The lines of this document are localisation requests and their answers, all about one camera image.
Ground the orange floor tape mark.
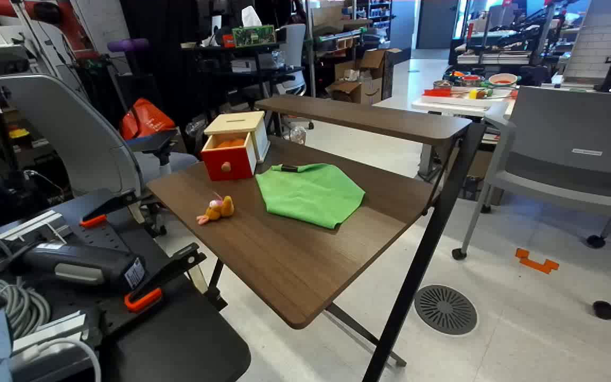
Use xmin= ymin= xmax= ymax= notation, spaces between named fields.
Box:
xmin=514 ymin=246 xmax=562 ymax=277

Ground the green circuit board box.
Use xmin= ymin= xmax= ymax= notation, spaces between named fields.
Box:
xmin=232 ymin=24 xmax=279 ymax=48

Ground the orange bag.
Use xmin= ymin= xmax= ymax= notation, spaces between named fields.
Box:
xmin=120 ymin=96 xmax=178 ymax=142

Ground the green cloth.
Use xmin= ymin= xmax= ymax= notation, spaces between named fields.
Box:
xmin=253 ymin=162 xmax=368 ymax=231

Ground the orange plush bunny toy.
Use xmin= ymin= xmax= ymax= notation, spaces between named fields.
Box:
xmin=195 ymin=194 xmax=237 ymax=230

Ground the brown two-tier desk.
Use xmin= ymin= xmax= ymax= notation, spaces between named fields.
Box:
xmin=206 ymin=120 xmax=488 ymax=382

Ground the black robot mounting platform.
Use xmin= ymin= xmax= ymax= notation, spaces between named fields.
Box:
xmin=95 ymin=278 xmax=253 ymax=382

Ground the red wooden drawer box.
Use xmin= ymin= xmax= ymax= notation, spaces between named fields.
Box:
xmin=200 ymin=111 xmax=271 ymax=182

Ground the gray chair on casters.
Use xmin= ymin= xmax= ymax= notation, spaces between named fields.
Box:
xmin=452 ymin=85 xmax=611 ymax=322

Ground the black clamp with orange handle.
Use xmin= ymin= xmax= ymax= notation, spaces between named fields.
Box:
xmin=121 ymin=242 xmax=209 ymax=314
xmin=78 ymin=190 xmax=144 ymax=231

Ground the round metal floor drain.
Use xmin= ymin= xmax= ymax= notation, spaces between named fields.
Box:
xmin=413 ymin=283 xmax=479 ymax=337

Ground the open cardboard box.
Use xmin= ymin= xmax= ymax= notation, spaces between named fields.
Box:
xmin=328 ymin=48 xmax=390 ymax=107

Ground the gray cable bundle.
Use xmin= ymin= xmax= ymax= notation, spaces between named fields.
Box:
xmin=0 ymin=277 xmax=54 ymax=339

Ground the white table with toys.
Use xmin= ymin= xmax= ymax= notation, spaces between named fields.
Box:
xmin=409 ymin=71 xmax=523 ymax=122

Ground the black and gray handheld device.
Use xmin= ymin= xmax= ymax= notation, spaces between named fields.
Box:
xmin=21 ymin=242 xmax=147 ymax=291

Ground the gray chair with black armrest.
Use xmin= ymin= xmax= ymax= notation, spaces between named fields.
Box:
xmin=0 ymin=73 xmax=201 ymax=238

